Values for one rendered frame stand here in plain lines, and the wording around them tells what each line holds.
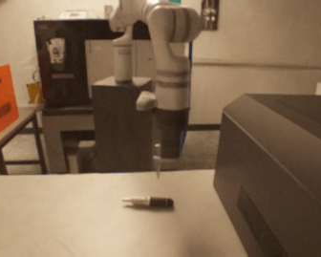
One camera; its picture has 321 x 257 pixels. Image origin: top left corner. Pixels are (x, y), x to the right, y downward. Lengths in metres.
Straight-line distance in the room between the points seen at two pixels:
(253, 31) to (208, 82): 0.90
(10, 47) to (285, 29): 3.59
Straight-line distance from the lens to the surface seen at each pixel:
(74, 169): 2.38
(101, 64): 2.00
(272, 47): 3.64
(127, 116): 1.14
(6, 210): 0.75
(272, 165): 0.44
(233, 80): 3.45
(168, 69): 0.48
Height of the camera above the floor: 1.33
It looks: 22 degrees down
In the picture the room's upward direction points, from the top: 1 degrees clockwise
